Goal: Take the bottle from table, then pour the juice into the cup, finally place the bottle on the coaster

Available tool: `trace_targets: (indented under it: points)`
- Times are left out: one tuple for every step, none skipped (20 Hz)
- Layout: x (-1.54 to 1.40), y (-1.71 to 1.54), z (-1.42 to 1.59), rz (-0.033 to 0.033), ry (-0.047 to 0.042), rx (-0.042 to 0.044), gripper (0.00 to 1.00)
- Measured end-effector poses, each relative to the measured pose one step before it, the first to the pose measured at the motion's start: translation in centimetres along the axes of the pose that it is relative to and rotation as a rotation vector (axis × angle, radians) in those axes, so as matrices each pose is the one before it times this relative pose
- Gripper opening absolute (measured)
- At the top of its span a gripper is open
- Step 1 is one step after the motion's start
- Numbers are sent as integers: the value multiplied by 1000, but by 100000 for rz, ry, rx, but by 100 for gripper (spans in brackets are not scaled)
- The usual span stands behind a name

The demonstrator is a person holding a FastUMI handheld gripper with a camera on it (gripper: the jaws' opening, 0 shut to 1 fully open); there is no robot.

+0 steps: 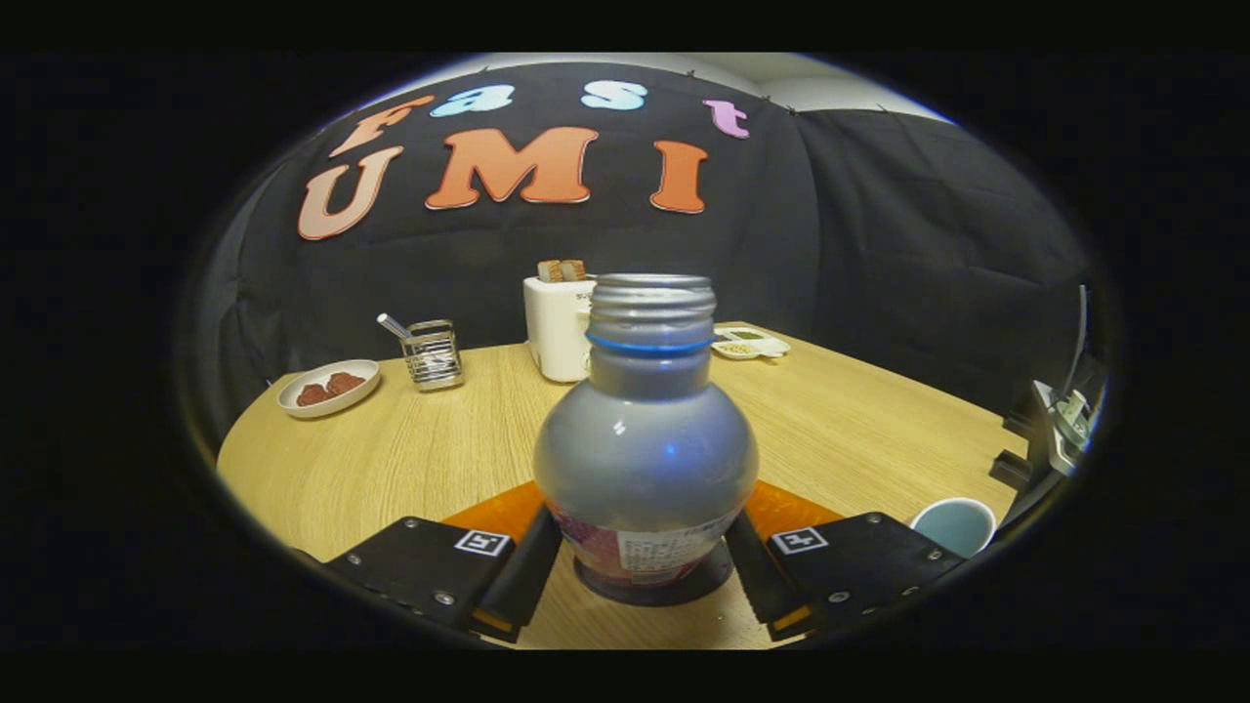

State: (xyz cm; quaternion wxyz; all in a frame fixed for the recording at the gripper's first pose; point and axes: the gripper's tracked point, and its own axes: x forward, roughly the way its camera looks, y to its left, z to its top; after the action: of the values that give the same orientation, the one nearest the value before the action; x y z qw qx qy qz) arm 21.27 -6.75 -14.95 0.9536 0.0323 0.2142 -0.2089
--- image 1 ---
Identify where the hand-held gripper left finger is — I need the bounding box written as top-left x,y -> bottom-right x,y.
327,478 -> 564,645

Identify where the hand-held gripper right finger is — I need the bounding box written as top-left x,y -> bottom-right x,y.
725,480 -> 968,642

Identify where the dark brown round coaster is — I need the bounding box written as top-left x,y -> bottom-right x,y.
571,542 -> 733,607

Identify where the silver bottle with red label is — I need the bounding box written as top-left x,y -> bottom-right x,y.
532,273 -> 760,587

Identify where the white cup with handle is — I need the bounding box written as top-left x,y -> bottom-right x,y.
909,497 -> 998,559

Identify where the wooden table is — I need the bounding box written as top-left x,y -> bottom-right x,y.
215,322 -> 1031,650

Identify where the white divided snack dish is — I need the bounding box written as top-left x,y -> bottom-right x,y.
710,325 -> 792,361

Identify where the white toaster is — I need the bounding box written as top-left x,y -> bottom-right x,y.
522,276 -> 599,384

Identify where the white round plate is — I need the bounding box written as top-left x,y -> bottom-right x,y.
276,358 -> 382,420

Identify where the black table clamp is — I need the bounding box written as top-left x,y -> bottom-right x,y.
988,410 -> 1051,491

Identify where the white and green device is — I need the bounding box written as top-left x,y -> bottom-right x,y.
1033,381 -> 1095,477

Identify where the metal wire cutlery holder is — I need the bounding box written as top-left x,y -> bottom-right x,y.
401,319 -> 466,393

